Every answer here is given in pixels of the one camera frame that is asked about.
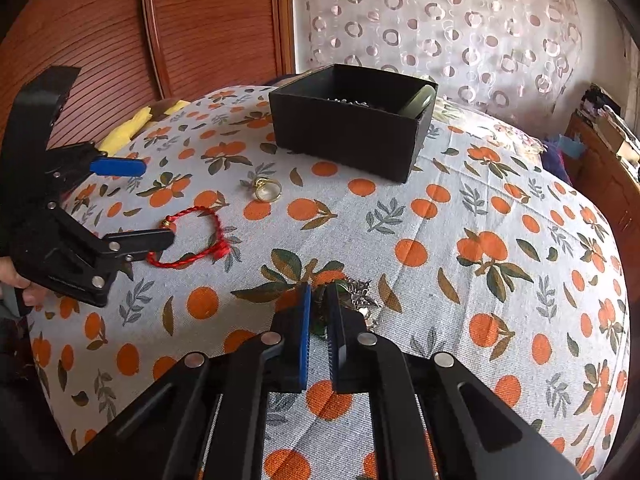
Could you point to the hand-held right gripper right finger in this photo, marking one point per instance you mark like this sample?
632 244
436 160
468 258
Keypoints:
337 370

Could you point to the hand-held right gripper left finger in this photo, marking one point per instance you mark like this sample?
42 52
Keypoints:
302 340

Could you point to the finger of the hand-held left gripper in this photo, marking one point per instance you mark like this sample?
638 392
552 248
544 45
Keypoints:
117 166
140 240

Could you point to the black cardboard box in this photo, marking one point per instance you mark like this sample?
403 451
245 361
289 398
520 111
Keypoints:
350 135

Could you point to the pale jade bangle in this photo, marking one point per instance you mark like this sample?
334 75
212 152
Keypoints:
420 100

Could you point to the person's left hand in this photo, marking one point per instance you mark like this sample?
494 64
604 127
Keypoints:
15 275

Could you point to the yellow striped cloth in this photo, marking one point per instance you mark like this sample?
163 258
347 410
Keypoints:
125 130

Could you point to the wooden slatted wardrobe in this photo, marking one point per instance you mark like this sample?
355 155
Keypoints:
200 20

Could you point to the orange fruit print tablecloth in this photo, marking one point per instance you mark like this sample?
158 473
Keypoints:
450 210

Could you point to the floral bedsheet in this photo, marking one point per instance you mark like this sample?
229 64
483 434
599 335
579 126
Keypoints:
505 132

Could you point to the dark blue blanket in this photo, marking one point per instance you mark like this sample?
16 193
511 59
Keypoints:
555 165

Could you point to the wooden side cabinet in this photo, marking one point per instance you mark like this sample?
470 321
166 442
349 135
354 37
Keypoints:
605 190

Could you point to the teal plastic bag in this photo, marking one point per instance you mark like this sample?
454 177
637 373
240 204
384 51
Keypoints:
571 147

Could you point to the circle pattern sheer curtain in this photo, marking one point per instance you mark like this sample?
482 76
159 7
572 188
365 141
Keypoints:
450 20

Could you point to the brown cardboard box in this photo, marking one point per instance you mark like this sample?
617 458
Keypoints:
620 140

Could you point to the stack of folded clothes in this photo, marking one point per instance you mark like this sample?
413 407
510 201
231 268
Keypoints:
597 102

